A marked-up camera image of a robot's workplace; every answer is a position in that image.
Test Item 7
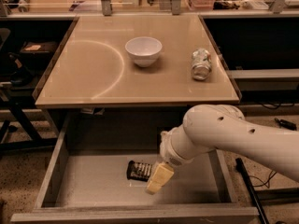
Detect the black metal stand leg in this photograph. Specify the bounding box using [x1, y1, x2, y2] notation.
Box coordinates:
[235, 158, 299, 224]

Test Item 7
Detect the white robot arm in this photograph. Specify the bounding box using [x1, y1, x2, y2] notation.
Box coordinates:
[146, 105, 299, 194]

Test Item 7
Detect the black box with label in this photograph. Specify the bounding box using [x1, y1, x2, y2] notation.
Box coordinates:
[20, 41, 58, 57]

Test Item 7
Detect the black power adapter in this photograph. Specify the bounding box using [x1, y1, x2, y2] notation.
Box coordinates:
[275, 118, 297, 131]

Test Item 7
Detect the white ceramic bowl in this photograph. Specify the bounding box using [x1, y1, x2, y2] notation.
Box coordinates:
[125, 36, 163, 67]

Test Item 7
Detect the beige counter cabinet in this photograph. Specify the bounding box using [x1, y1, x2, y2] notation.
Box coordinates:
[36, 15, 239, 109]

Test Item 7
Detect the black cable on floor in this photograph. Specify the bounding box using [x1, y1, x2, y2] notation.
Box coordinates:
[249, 170, 278, 189]

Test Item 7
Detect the open grey top drawer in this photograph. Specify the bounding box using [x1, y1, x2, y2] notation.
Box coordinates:
[11, 110, 257, 224]

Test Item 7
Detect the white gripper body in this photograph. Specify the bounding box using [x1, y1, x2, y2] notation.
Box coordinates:
[160, 131, 192, 168]

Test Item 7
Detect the crushed clear plastic bottle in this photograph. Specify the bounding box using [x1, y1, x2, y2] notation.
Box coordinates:
[191, 48, 212, 80]

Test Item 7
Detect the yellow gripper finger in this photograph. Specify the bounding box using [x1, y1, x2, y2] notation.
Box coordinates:
[146, 162, 174, 195]

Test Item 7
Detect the black rxbar chocolate wrapper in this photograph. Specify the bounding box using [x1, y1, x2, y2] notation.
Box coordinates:
[126, 161, 152, 182]

